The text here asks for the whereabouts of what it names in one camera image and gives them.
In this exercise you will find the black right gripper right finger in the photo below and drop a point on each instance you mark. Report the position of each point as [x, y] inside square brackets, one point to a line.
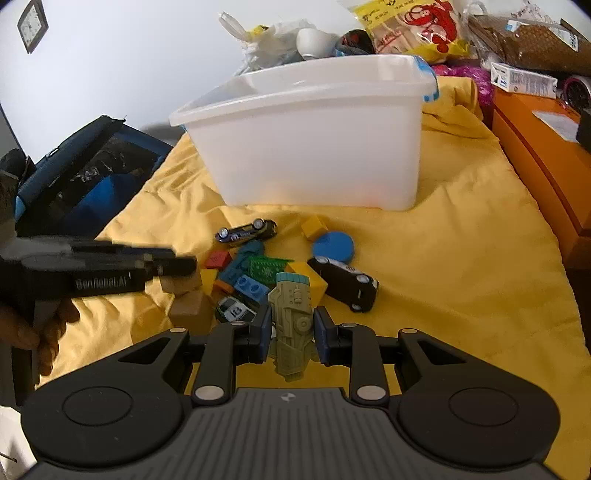
[355, 347]

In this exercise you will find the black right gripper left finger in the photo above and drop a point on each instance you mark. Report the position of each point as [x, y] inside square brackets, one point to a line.
[228, 346]

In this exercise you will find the olive green toy vehicle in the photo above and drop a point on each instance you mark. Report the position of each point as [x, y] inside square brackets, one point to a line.
[294, 345]

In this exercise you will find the wooden cube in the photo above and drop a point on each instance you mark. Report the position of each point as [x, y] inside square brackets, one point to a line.
[181, 285]
[192, 311]

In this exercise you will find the black orange toy car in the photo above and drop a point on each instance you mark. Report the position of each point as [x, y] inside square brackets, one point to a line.
[357, 289]

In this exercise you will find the yellow toy brick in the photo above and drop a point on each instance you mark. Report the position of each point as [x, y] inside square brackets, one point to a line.
[208, 277]

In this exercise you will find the green toy plate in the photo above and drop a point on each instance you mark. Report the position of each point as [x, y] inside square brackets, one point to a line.
[263, 269]

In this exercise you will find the red toy brick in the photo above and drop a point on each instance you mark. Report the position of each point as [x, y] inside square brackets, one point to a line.
[217, 260]

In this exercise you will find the blue bag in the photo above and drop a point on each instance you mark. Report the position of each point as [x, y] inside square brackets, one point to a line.
[81, 185]

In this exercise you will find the blue round disc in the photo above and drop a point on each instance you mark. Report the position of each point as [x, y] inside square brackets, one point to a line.
[335, 245]

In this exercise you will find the dark blue toy car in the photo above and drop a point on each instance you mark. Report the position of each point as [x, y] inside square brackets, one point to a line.
[259, 229]

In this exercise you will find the small yellow block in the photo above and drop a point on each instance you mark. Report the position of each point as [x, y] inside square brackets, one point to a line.
[314, 228]

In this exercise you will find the yellow cloth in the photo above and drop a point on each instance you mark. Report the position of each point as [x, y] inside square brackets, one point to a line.
[473, 263]

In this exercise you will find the white plastic bin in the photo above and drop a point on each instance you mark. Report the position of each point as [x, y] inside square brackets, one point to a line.
[343, 131]

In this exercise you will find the orange box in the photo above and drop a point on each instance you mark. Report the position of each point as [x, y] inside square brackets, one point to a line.
[555, 171]

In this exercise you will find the pink plastic bag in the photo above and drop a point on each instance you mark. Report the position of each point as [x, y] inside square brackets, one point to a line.
[482, 91]

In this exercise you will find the white plastic bag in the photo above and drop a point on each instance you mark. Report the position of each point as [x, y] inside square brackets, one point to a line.
[265, 46]

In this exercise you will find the small white box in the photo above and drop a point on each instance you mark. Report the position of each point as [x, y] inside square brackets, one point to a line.
[519, 81]

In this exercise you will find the yellow snack bag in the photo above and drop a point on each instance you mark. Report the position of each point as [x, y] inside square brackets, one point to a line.
[429, 29]

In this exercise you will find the brown parcel bag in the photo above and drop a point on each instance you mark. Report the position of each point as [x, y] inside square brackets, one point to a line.
[532, 45]

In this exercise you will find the wall clock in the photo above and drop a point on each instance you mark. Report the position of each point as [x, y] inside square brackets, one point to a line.
[32, 25]

